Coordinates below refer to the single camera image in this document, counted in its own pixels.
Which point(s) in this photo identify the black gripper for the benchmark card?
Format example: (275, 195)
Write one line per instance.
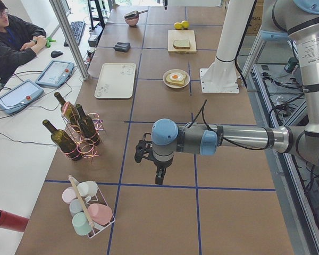
(161, 167)

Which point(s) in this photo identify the white round plate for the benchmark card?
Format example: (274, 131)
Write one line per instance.
(187, 80)

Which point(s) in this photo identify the cream bear tray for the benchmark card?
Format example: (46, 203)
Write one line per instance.
(116, 81)

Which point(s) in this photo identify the salmon pink cup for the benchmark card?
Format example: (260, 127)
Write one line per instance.
(100, 213)

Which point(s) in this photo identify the white cup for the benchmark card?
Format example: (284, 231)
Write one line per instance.
(87, 188)

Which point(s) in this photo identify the green wine bottle middle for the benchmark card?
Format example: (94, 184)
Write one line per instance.
(87, 126)

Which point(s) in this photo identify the green wine bottle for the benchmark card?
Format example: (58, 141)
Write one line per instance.
(63, 141)
(87, 126)
(68, 110)

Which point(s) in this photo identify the grey cup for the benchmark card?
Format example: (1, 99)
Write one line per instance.
(75, 207)

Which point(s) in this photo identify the mint green cup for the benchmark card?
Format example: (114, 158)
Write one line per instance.
(81, 224)

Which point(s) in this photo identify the light pink cup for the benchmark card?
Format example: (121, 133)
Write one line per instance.
(69, 195)

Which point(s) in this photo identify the fried egg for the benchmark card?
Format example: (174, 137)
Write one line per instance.
(177, 77)

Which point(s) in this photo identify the green wine bottle front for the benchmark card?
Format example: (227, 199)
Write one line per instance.
(63, 141)

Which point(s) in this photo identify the green wine bottle back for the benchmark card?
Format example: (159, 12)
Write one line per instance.
(68, 110)

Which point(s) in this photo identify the folded grey cloth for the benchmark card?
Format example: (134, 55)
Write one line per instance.
(122, 47)

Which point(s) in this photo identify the far teach pendant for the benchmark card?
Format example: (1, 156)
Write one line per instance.
(55, 74)

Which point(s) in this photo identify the teach pendant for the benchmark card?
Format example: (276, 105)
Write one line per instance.
(19, 97)
(55, 74)

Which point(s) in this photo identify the left yellow lemon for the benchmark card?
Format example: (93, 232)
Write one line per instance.
(178, 25)

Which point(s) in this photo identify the yellow lemon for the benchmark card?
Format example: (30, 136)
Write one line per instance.
(185, 24)
(178, 25)

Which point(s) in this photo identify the right yellow lemon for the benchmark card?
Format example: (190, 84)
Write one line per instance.
(185, 24)

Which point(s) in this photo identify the pink bowl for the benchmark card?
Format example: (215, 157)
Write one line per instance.
(131, 19)

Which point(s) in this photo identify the near teach pendant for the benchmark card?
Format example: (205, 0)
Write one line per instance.
(19, 97)

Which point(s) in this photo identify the black computer mouse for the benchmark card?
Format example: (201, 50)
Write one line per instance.
(56, 53)

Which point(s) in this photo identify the red cylinder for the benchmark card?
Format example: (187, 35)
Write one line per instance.
(12, 221)

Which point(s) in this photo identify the metal scoop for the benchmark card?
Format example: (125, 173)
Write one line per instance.
(134, 13)

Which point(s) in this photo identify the black keyboard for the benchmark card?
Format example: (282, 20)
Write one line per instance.
(78, 28)

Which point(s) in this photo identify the green tool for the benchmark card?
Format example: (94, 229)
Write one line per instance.
(49, 40)

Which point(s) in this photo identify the person in black jacket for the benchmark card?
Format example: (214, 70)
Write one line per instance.
(20, 42)

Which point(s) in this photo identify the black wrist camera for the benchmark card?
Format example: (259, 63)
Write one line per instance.
(144, 150)

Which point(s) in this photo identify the white wire cup rack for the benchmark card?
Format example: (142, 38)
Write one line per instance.
(86, 202)

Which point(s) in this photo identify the copper wire bottle rack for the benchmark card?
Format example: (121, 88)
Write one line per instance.
(85, 146)

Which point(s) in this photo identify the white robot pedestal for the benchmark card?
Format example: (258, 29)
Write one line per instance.
(221, 76)

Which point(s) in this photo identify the aluminium frame post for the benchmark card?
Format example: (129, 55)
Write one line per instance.
(69, 37)

